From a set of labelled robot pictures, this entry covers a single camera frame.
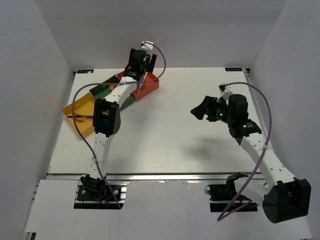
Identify blue table label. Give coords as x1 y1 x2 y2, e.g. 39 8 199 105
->
76 69 94 74
224 67 243 72

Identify yellow square container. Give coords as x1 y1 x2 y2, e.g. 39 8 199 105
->
74 92 95 137

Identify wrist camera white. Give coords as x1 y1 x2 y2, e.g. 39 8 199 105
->
217 83 234 103
140 40 154 57

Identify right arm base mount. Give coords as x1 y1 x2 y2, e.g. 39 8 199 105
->
204 172 258 213

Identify orange gold spoon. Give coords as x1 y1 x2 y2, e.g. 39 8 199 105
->
109 85 116 92

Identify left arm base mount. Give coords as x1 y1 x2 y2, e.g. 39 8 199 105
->
73 175 125 210

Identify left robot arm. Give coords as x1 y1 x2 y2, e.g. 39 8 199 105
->
80 41 157 200

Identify aluminium table frame rail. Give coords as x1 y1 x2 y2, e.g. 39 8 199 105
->
242 68 273 149

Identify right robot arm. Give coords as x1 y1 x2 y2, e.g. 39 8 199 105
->
190 94 312 224

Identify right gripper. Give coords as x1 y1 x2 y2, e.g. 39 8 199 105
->
190 96 234 125

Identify left blue table label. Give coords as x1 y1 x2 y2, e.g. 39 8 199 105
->
76 69 94 74

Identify right blue table label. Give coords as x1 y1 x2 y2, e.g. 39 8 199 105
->
224 67 243 72

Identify gold fork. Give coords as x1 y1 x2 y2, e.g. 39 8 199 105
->
74 116 93 123

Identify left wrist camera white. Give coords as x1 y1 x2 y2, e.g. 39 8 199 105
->
140 40 154 57

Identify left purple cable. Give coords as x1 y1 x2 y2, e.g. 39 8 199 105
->
71 41 167 210

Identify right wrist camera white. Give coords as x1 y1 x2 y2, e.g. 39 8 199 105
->
217 83 234 103

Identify purple fork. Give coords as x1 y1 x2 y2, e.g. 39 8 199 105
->
67 114 93 119

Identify red square container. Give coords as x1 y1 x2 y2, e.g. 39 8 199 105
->
133 72 160 101

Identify green square container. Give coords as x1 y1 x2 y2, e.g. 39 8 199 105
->
89 75 135 111

